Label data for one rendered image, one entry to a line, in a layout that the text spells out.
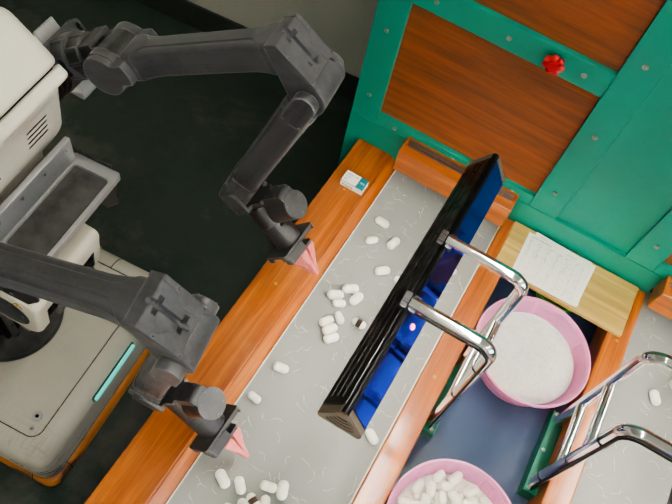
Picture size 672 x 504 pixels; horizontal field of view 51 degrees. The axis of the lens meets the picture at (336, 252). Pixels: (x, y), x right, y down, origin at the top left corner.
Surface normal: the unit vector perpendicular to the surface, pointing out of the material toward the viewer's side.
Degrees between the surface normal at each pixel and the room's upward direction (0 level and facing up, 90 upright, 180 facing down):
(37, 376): 0
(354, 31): 90
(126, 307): 20
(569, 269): 0
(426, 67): 90
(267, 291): 0
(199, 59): 89
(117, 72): 92
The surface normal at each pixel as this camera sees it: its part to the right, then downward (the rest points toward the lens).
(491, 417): 0.15, -0.51
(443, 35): -0.49, 0.71
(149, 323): 0.77, 0.00
